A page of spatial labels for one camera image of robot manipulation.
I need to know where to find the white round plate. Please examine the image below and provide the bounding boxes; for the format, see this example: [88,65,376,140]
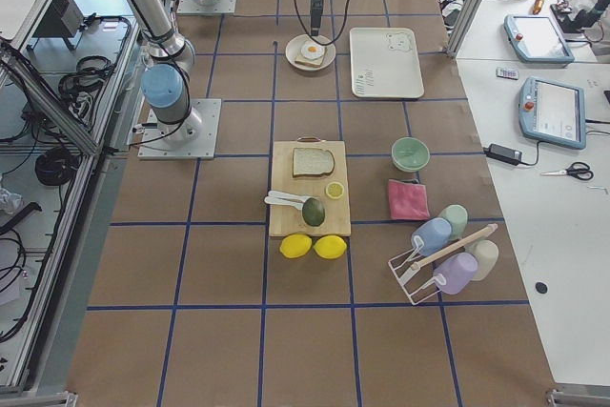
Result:
[285,34,336,71]

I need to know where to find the white bread slice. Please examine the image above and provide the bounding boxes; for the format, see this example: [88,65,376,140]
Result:
[292,148,335,177]

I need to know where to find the fried egg toy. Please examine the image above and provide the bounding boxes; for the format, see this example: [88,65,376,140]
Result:
[300,41,326,61]

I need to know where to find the bottom toast slice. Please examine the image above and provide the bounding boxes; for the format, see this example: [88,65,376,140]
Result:
[295,46,336,69]

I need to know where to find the white bear serving tray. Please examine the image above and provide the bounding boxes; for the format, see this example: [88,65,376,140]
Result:
[350,28,424,99]

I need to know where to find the lemon slice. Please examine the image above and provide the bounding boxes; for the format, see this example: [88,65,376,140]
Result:
[325,181,345,200]

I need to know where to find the small calculator remote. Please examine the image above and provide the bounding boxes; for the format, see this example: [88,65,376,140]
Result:
[496,67,519,80]

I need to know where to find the green avocado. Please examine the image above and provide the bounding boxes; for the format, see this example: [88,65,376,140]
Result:
[301,197,326,227]

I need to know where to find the pink cloth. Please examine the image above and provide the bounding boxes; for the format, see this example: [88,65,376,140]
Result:
[388,179,430,221]

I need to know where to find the far teach pendant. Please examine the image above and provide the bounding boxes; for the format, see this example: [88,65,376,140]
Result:
[503,15,575,65]

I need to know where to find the teach pendant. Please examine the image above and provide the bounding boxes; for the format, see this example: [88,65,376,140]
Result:
[503,15,575,65]
[518,77,586,150]

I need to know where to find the wooden cutting board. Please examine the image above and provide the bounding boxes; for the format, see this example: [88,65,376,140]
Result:
[269,141,352,237]

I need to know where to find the orange screwdriver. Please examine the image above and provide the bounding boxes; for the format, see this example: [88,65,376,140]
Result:
[532,0,544,15]

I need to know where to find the left yellow lemon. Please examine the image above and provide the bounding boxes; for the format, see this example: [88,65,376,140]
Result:
[279,234,313,259]

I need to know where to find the yellow lemon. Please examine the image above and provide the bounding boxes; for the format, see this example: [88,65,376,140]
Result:
[314,234,347,260]
[279,234,313,259]

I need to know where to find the right yellow lemon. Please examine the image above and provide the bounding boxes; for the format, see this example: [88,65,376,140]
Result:
[314,234,347,260]

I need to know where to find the black power adapter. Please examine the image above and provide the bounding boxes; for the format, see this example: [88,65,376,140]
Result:
[483,143,522,166]

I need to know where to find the grey control box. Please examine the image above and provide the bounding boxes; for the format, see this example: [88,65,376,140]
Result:
[33,0,85,51]

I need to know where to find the green cup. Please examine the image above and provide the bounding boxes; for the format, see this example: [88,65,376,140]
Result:
[438,204,468,240]

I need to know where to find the near teach pendant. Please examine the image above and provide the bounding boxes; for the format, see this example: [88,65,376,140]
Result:
[518,77,586,150]

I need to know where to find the blue cup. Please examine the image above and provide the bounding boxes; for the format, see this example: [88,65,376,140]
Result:
[411,217,452,256]

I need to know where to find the beige cup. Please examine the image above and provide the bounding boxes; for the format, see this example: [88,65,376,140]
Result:
[465,239,498,281]

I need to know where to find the purple cup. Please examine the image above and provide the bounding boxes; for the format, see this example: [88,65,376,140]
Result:
[433,252,478,295]

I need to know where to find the black scissors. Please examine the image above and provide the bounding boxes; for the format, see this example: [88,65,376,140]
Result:
[541,161,594,181]

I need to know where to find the white wire cup rack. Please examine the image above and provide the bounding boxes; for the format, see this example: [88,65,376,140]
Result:
[388,223,498,306]

